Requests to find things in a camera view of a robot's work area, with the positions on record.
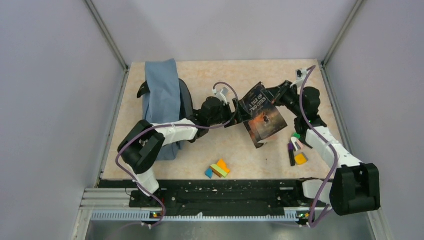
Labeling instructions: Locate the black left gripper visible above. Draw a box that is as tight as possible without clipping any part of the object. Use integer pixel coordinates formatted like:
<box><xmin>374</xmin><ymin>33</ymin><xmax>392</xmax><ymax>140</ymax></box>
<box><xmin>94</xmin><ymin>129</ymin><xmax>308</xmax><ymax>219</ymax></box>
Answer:
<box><xmin>208</xmin><ymin>98</ymin><xmax>253</xmax><ymax>128</ymax></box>

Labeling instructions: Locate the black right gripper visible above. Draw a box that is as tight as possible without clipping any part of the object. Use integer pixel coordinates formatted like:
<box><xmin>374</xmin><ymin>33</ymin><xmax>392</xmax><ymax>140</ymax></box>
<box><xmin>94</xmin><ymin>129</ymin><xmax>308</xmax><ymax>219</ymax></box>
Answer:
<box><xmin>260</xmin><ymin>80</ymin><xmax>304</xmax><ymax>118</ymax></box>

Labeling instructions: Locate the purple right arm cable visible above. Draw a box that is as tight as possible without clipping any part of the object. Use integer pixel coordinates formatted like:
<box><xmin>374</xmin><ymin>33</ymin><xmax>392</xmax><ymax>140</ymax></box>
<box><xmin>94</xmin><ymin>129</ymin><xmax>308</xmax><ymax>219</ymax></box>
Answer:
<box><xmin>299</xmin><ymin>65</ymin><xmax>339</xmax><ymax>229</ymax></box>

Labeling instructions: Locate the aluminium frame rail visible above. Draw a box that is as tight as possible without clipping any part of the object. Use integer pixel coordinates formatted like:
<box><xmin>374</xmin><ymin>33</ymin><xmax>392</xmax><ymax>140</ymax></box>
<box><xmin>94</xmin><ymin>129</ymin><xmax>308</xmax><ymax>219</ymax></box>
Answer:
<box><xmin>321</xmin><ymin>0</ymin><xmax>367</xmax><ymax>68</ymax></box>
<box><xmin>82</xmin><ymin>0</ymin><xmax>129</xmax><ymax>72</ymax></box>

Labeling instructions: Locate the dark brown bottom book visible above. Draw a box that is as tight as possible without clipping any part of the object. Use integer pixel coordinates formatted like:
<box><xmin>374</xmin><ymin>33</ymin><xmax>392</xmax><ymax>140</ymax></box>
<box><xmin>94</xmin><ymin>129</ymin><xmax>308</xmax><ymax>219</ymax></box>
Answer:
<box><xmin>239</xmin><ymin>82</ymin><xmax>288</xmax><ymax>149</ymax></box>

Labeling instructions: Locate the yellow grey sharpener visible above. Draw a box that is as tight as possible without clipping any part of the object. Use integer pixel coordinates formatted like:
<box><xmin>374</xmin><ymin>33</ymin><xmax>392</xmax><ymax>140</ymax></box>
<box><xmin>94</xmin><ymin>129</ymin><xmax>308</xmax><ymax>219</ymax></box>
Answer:
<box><xmin>294</xmin><ymin>152</ymin><xmax>309</xmax><ymax>165</ymax></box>

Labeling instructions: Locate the orange eraser block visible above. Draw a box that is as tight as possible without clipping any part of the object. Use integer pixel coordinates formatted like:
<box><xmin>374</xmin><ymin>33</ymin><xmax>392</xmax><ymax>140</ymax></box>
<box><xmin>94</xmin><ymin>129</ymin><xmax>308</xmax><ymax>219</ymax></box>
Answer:
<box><xmin>216</xmin><ymin>158</ymin><xmax>230</xmax><ymax>174</ymax></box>

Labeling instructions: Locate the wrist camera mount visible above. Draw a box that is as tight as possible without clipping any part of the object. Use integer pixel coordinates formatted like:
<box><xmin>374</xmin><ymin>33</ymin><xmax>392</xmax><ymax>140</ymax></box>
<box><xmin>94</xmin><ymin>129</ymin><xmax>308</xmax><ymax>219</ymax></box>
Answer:
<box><xmin>291</xmin><ymin>68</ymin><xmax>309</xmax><ymax>88</ymax></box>
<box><xmin>212</xmin><ymin>87</ymin><xmax>229</xmax><ymax>106</ymax></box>

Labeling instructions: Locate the green cap black marker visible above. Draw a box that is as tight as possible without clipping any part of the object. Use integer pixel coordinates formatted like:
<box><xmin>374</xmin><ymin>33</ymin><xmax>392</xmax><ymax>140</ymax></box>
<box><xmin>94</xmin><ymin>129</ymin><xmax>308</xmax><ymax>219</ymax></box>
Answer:
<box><xmin>292</xmin><ymin>132</ymin><xmax>313</xmax><ymax>149</ymax></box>

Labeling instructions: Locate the aluminium frame rail right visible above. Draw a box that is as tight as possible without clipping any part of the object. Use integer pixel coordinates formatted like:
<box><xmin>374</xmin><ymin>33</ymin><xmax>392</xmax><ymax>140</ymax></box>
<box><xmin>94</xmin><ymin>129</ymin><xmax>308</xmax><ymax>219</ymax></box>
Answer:
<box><xmin>321</xmin><ymin>0</ymin><xmax>367</xmax><ymax>68</ymax></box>

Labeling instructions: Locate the aluminium frame rail left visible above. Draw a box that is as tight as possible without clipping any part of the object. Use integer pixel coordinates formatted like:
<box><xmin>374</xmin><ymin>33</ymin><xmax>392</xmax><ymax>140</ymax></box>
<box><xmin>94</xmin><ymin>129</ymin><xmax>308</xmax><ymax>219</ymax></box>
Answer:
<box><xmin>82</xmin><ymin>0</ymin><xmax>129</xmax><ymax>72</ymax></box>

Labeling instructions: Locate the blue eraser wedge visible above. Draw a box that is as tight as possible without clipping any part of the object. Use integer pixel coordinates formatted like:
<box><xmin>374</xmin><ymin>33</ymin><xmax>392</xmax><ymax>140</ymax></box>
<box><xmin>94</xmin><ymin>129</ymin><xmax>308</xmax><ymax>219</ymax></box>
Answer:
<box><xmin>204</xmin><ymin>168</ymin><xmax>214</xmax><ymax>179</ymax></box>

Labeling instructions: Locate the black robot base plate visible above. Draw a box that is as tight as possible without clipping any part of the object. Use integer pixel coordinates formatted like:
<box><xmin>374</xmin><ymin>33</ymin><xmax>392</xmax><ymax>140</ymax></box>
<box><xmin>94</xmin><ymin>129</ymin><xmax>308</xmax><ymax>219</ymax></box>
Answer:
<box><xmin>98</xmin><ymin>179</ymin><xmax>313</xmax><ymax>217</ymax></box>

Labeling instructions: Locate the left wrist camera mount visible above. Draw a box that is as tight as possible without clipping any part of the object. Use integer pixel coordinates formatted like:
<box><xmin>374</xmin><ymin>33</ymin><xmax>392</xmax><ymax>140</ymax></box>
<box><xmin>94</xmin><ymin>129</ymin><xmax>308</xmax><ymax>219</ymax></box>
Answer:
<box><xmin>212</xmin><ymin>87</ymin><xmax>229</xmax><ymax>106</ymax></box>

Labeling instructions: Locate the blue student backpack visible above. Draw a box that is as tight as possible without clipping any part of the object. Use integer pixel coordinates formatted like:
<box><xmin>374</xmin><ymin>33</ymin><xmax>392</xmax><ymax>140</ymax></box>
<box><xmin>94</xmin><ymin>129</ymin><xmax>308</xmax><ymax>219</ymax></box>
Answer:
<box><xmin>136</xmin><ymin>58</ymin><xmax>196</xmax><ymax>162</ymax></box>

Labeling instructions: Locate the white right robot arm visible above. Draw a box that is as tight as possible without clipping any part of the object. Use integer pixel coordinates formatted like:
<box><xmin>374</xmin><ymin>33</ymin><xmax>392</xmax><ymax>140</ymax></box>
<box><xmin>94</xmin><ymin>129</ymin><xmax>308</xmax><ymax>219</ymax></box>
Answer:
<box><xmin>264</xmin><ymin>80</ymin><xmax>381</xmax><ymax>216</ymax></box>

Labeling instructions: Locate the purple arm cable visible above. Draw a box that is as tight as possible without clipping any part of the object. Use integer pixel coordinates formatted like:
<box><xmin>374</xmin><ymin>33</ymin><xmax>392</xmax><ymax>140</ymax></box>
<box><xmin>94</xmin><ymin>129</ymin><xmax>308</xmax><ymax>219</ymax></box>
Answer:
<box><xmin>299</xmin><ymin>65</ymin><xmax>339</xmax><ymax>229</ymax></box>
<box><xmin>114</xmin><ymin>81</ymin><xmax>240</xmax><ymax>229</ymax></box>

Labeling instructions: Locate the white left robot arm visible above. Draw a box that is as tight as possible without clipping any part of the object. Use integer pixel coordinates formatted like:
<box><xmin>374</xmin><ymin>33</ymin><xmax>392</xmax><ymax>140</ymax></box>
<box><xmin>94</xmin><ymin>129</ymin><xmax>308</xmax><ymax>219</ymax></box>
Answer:
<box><xmin>115</xmin><ymin>96</ymin><xmax>252</xmax><ymax>207</ymax></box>

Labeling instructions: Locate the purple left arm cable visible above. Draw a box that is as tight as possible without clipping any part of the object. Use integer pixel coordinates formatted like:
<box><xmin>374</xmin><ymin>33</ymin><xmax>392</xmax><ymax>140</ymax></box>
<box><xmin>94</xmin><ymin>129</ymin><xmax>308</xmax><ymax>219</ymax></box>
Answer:
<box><xmin>114</xmin><ymin>81</ymin><xmax>240</xmax><ymax>229</ymax></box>

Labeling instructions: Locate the purple cap black marker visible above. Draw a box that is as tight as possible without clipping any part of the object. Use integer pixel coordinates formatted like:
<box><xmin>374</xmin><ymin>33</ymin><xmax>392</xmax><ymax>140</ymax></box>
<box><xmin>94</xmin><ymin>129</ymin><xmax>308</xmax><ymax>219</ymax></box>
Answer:
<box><xmin>287</xmin><ymin>142</ymin><xmax>296</xmax><ymax>167</ymax></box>

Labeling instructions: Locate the green brown eraser block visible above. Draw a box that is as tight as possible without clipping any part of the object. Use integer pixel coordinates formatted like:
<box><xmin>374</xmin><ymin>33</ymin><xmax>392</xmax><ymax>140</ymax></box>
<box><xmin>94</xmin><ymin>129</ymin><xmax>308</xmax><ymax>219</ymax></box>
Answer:
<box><xmin>210</xmin><ymin>164</ymin><xmax>228</xmax><ymax>178</ymax></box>

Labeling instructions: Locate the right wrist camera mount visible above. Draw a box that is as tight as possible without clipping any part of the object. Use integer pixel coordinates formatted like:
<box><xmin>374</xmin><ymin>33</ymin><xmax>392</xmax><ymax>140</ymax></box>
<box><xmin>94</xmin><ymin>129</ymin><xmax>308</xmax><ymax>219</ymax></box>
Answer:
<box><xmin>291</xmin><ymin>68</ymin><xmax>309</xmax><ymax>88</ymax></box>

